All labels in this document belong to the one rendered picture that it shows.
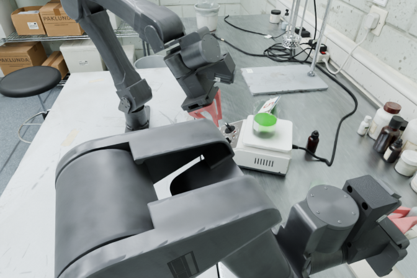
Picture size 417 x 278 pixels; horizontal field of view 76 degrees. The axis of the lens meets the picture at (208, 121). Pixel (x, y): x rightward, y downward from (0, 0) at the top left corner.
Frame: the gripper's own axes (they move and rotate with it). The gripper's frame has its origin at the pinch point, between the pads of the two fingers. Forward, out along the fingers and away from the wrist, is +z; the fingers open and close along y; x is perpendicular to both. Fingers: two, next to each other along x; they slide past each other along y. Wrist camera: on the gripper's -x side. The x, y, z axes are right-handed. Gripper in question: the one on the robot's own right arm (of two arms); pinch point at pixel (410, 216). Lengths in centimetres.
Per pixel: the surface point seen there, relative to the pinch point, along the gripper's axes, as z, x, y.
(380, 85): 43, 9, 46
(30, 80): -96, 43, 152
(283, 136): -3.7, 7.4, 29.4
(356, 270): -3.3, 15.5, 0.0
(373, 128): 27.5, 12.2, 30.6
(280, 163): -6.2, 11.7, 24.9
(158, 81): -28, 17, 82
